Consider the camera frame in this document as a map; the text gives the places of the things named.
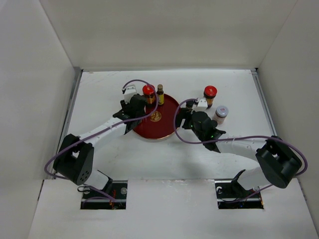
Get red round tray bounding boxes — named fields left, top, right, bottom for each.
left=133, top=94, right=179, bottom=140

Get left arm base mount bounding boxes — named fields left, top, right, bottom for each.
left=77, top=177, right=128, bottom=210

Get white lid seasoning jar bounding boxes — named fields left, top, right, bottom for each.
left=213, top=106, right=229, bottom=124

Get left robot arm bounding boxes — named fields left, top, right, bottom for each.
left=53, top=94, right=146, bottom=199

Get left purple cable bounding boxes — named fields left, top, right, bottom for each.
left=44, top=79, right=158, bottom=207

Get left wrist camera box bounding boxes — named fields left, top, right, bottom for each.
left=122, top=85, right=137, bottom=104

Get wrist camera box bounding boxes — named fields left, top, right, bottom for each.
left=122, top=85, right=137, bottom=104
left=192, top=98, right=208, bottom=112

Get yellow label oil bottle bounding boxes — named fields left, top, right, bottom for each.
left=157, top=84, right=164, bottom=105

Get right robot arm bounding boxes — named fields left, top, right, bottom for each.
left=173, top=108, right=302, bottom=197

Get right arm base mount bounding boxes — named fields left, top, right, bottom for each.
left=215, top=170, right=264, bottom=210

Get black cap pepper bottle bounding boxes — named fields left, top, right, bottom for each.
left=185, top=100, right=194, bottom=110

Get purple cable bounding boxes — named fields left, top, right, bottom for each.
left=173, top=99, right=309, bottom=202
left=44, top=79, right=158, bottom=207

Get red lid sauce jar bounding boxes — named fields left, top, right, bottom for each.
left=142, top=84, right=156, bottom=105

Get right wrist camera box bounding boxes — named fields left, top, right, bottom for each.
left=192, top=98, right=208, bottom=112

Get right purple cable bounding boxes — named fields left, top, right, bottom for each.
left=173, top=99, right=309, bottom=202

